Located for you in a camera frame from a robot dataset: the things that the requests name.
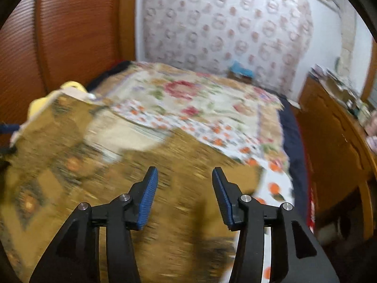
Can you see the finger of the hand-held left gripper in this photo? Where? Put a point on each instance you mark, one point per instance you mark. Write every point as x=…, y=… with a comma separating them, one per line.
x=8, y=128

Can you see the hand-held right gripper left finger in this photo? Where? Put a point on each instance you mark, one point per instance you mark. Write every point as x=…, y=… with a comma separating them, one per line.
x=147, y=203

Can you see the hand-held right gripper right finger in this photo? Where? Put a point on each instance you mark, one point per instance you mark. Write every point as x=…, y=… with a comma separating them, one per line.
x=225, y=209

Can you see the brown gold patterned cloth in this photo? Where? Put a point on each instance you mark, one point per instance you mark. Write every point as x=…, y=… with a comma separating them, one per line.
x=88, y=177

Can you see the yellow white pillow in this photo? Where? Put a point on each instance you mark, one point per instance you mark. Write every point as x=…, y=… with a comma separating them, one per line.
x=41, y=101

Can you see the red bed sheet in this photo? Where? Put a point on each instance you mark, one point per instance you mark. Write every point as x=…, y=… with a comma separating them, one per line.
x=310, y=206

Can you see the white orange-print quilt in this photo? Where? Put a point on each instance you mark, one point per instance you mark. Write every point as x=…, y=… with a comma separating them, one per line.
x=188, y=125

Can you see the navy bed cover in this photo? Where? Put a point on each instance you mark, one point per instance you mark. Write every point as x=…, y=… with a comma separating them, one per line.
x=294, y=153

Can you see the floral beige blanket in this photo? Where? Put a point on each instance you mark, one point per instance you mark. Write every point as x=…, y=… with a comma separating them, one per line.
x=182, y=94

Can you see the wooden louvered wardrobe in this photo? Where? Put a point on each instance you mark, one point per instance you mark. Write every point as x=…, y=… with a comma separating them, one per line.
x=73, y=29

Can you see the wooden cabinet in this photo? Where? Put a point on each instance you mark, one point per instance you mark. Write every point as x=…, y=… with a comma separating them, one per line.
x=332, y=153

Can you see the cardboard box with blue top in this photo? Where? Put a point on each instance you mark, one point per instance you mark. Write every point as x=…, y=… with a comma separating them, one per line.
x=240, y=70

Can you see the pile of assorted clutter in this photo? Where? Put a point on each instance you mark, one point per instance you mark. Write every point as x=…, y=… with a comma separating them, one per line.
x=338, y=88

